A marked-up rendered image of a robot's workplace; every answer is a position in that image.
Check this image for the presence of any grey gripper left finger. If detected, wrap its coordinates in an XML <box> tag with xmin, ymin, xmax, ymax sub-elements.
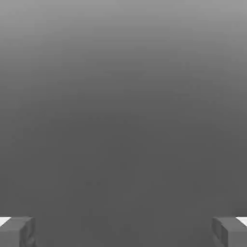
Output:
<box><xmin>0</xmin><ymin>216</ymin><xmax>37</xmax><ymax>247</ymax></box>

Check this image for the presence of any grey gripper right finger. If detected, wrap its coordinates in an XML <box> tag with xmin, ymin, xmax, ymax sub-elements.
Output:
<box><xmin>211</xmin><ymin>216</ymin><xmax>247</xmax><ymax>247</ymax></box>

